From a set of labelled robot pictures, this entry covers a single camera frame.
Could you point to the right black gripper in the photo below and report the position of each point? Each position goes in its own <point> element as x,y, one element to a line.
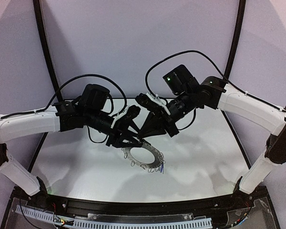
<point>167,121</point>

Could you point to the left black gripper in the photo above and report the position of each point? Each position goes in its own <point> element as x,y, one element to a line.
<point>117,131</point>

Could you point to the metal ring plate with keyrings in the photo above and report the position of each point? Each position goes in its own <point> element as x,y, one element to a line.
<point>146,157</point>

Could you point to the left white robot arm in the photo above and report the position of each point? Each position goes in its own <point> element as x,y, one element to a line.
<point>85,110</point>

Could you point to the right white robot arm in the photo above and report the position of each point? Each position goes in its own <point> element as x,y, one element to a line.
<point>218,94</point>

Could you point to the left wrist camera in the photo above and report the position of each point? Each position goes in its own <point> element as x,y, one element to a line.
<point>132,112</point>

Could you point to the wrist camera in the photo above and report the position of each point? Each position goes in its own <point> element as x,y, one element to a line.
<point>132,112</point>
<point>144,101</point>

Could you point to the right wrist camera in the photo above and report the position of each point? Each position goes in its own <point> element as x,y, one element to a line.
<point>144,101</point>

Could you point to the black front frame rail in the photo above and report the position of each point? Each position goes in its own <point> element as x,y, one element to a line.
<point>81,207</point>

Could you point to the white slotted cable duct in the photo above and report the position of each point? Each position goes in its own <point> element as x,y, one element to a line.
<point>98,221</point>

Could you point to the right black frame post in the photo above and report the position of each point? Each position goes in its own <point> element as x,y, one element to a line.
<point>235,38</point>

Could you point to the black frame post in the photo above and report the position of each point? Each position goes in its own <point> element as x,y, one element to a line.
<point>44,43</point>
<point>235,38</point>

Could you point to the left black frame post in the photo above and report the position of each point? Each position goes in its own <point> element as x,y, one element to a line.
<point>44,43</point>

